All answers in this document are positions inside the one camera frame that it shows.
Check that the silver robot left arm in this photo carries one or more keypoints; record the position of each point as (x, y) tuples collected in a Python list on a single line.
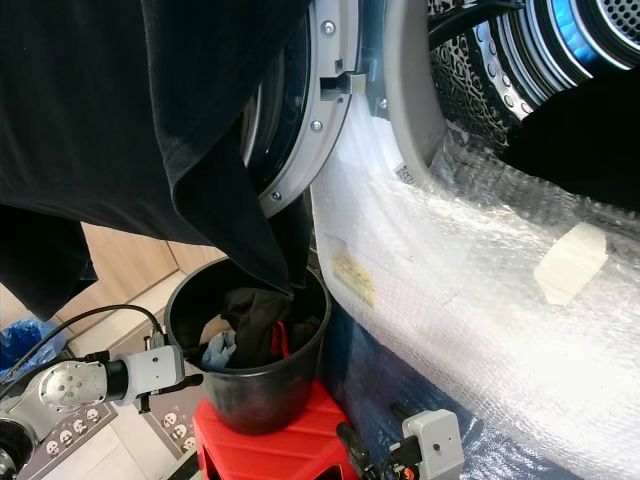
[(60, 392)]

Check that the bubble-wrapped white washing machine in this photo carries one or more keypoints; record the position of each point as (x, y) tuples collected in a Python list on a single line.
[(460, 320)]

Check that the dark blue wrap sheet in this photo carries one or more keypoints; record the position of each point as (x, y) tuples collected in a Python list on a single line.
[(380, 390)]

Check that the pale blue cloth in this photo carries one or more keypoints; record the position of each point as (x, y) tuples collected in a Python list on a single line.
[(220, 350)]

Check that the red plastic stool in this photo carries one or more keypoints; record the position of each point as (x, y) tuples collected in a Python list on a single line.
[(300, 450)]

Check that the black plastic bucket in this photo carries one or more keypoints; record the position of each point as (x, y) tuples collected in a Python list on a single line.
[(255, 405)]

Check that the dark brown-black garment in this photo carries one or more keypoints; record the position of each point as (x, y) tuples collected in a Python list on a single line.
[(255, 315)]

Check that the black bin with blue bag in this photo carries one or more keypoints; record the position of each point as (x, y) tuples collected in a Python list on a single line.
[(25, 342)]

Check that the light wood cabinet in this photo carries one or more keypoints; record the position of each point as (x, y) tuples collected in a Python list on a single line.
[(120, 255)]

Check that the yellow washer label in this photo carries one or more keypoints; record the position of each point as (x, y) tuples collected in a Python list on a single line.
[(352, 277)]

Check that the beige tape piece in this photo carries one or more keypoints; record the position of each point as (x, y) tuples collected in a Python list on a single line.
[(570, 263)]

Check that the grey round washer door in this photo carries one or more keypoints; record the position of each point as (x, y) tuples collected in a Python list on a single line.
[(310, 130)]

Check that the black hanging garment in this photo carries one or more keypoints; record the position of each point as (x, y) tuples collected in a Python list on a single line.
[(150, 100)]

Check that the black crumpled cloth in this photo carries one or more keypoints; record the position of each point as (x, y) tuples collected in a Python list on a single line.
[(580, 150)]

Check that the steel washer drum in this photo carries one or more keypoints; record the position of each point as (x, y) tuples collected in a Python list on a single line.
[(540, 45)]

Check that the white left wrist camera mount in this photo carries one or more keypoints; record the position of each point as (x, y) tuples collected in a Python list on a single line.
[(155, 365)]

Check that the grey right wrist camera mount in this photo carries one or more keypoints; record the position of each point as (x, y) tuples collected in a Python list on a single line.
[(435, 445)]

